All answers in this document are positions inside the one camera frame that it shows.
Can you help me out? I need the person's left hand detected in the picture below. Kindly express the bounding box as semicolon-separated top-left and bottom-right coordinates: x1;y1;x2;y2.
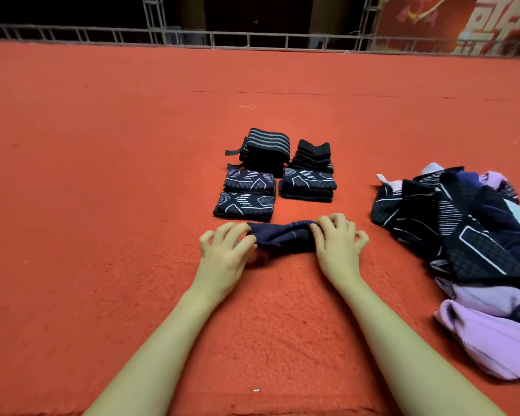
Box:
191;222;258;309

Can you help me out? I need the person's right hand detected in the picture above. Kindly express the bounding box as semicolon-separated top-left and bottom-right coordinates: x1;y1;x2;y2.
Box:
309;213;370;295

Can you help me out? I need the single navy blue-lined sock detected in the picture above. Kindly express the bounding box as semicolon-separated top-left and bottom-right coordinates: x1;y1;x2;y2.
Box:
245;220;317;261

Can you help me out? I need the single plain navy sock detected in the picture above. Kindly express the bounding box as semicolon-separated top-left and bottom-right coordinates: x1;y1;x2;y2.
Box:
279;193;335;203

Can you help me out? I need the single black white-patterned sock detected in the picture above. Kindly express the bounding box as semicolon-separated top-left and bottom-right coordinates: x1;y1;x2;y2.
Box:
214;191;277;224

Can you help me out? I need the single black grey-heeled sock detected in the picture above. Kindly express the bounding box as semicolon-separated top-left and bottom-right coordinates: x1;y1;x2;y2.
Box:
280;185;336;198

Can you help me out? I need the single navy white-patterned sock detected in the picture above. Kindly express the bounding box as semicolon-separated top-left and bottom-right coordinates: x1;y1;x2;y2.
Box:
224;164;277;190
225;185;277;196

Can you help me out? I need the single black grey-striped sock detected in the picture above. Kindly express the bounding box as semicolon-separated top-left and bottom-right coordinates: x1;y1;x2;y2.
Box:
281;166;337;189

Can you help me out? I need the person's right forearm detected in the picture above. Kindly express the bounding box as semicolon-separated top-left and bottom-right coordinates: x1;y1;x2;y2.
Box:
338;281;504;416

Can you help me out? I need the person's left forearm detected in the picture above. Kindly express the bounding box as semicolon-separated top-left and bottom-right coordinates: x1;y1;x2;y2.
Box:
85;290;222;416

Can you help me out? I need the heap of dark patterned socks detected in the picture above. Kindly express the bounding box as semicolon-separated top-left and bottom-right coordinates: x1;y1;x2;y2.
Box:
371;162;520;380

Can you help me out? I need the grey metal truss tower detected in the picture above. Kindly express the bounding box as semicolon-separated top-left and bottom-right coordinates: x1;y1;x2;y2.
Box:
141;0;168;44
357;0;382;50

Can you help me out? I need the red banner with white print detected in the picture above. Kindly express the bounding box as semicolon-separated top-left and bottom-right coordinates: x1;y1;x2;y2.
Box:
373;0;520;55

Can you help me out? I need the dark brown door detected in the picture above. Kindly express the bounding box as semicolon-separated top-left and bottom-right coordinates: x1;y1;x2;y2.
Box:
203;0;313;33

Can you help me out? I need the grey metal railing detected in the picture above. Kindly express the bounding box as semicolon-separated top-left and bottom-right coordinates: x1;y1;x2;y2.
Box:
0;23;520;57

